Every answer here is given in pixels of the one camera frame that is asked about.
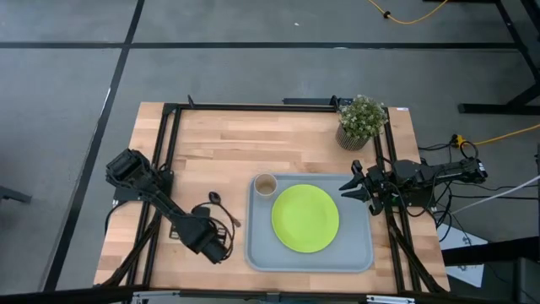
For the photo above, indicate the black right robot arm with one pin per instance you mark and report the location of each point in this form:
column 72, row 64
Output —
column 439, row 173

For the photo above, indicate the green plant in striped pot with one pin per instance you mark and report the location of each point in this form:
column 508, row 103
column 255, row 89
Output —
column 362, row 120

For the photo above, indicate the black floor stand frame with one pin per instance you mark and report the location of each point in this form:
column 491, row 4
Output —
column 502, row 109

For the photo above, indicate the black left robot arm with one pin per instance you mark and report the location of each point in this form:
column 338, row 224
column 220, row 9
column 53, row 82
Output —
column 139, row 175

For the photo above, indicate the white paper sheet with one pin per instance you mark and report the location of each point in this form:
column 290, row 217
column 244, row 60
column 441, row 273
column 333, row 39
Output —
column 464, row 253

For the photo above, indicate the black aluminium table frame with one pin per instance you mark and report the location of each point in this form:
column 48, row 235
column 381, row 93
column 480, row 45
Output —
column 253, row 107

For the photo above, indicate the beige ribbed paper cup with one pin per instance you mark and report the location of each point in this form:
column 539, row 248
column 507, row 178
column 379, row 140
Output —
column 265, row 185

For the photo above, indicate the lime green plate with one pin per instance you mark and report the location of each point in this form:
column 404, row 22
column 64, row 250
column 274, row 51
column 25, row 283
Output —
column 305, row 218

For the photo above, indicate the grey plastic tray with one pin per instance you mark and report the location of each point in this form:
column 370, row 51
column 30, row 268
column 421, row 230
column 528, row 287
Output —
column 354, row 253

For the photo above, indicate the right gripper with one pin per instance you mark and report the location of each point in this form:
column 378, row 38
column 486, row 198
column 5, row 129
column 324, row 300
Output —
column 377, row 183

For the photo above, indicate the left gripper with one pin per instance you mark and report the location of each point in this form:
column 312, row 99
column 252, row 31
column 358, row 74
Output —
column 197, row 233

